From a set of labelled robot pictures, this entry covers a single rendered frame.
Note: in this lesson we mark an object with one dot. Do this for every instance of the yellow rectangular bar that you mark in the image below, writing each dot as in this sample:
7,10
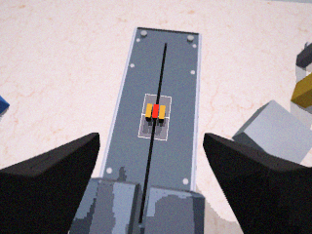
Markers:
302,93

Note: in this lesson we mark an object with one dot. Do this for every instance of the blue rectangular block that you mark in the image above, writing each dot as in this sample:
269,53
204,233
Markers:
3,104

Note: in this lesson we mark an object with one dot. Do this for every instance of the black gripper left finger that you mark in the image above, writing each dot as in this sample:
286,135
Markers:
42,194

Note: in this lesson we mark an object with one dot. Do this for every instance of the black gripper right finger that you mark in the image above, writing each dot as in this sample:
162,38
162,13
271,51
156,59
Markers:
266,193

